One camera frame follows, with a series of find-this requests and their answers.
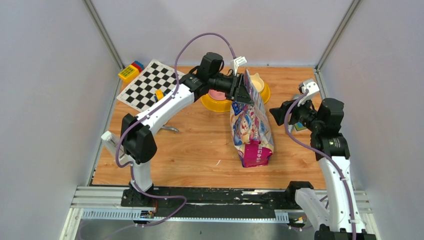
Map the colourful pet food bag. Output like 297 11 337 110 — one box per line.
230 69 274 168

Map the green blue toy block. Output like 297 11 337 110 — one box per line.
294 122 307 132

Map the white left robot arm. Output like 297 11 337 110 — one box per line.
115 52 253 207

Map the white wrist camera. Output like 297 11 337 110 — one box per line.
297 78 320 107
230 56 247 75

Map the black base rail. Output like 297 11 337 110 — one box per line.
120 186 304 223

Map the cream cat-shaped bowl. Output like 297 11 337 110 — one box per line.
250 73 265 93

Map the yellow double bowl tray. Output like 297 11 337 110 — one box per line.
200 80 271 113

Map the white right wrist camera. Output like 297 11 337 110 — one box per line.
297 78 320 107

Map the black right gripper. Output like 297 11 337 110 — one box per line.
269 92 322 132

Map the yellow red blue toy block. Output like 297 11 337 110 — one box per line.
118 61 145 83

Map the black white checkerboard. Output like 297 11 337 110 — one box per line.
116 59 176 113

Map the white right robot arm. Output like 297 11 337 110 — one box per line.
269 98 377 240

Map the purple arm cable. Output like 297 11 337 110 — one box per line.
114 32 238 227
283 89 358 240

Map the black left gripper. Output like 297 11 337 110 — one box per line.
208 72 255 106

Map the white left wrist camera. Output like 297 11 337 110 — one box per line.
230 56 247 75

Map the silver metal hook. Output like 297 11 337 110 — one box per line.
161 125 179 133

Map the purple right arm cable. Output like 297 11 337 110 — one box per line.
283 89 358 240

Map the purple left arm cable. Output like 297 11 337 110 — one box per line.
114 32 238 227

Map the small yellow blue toy block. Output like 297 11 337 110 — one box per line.
154 89 165 101

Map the pink cat-shaped bowl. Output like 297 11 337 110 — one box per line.
208 89 226 101

